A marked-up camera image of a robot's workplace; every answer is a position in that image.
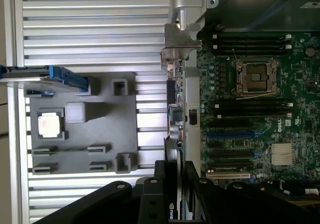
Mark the green motherboard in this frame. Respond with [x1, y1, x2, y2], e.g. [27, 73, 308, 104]
[197, 31, 320, 185]

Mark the silver CPU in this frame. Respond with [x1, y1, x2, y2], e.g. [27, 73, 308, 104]
[37, 109, 66, 141]

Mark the blue expansion slot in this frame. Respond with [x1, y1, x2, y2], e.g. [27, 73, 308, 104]
[207, 132, 256, 139]

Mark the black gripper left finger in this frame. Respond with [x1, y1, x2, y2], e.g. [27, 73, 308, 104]
[28, 160, 168, 224]

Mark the white expansion slot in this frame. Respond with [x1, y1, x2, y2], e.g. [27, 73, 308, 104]
[206, 171, 251, 179]

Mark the black green graphics card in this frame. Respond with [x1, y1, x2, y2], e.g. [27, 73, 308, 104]
[159, 23, 203, 224]

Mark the braided wire bundle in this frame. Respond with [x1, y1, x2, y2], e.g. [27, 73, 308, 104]
[277, 179, 320, 206]

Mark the hard disk in blue carrier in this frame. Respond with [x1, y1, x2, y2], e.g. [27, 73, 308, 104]
[0, 63, 92, 96]

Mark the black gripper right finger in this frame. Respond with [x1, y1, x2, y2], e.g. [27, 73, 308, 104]
[183, 160, 320, 224]

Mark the silver heat sink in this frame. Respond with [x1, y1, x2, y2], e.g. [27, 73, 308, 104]
[271, 142, 296, 166]

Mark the CPU socket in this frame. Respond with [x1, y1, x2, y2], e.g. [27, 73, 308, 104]
[231, 58, 282, 96]

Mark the grey open PC case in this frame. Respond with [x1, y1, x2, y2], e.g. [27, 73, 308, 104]
[166, 0, 320, 224]

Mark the grey parts rack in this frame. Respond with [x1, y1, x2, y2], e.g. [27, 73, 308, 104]
[23, 70, 141, 176]

